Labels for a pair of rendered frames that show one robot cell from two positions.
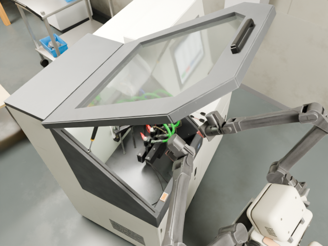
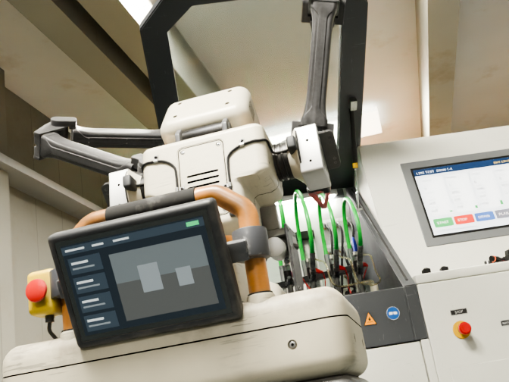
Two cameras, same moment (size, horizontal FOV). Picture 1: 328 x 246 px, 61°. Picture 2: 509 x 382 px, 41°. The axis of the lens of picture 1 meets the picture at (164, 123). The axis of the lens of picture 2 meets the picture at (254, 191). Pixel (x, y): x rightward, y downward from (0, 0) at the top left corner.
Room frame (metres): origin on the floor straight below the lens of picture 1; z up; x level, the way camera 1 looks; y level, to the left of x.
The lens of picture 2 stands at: (-0.28, -1.73, 0.65)
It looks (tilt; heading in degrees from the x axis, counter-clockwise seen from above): 18 degrees up; 56
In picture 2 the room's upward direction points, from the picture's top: 9 degrees counter-clockwise
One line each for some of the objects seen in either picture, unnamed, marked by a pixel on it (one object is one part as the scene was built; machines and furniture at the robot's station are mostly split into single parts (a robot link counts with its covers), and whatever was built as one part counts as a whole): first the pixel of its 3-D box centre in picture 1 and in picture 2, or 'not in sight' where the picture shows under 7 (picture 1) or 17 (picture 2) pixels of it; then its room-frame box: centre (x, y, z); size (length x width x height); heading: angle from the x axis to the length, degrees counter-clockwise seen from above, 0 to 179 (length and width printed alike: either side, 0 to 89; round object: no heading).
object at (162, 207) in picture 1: (179, 174); (304, 330); (0.91, -0.09, 0.87); 0.62 x 0.04 x 0.16; 150
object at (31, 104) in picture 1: (122, 116); not in sight; (1.56, 0.35, 0.75); 1.40 x 0.28 x 1.50; 150
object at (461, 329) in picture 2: not in sight; (463, 328); (1.28, -0.35, 0.80); 0.05 x 0.04 x 0.05; 150
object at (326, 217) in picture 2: not in sight; (340, 248); (1.37, 0.23, 1.20); 0.13 x 0.03 x 0.31; 150
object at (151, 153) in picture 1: (156, 145); not in sight; (1.13, 0.06, 0.91); 0.34 x 0.10 x 0.15; 150
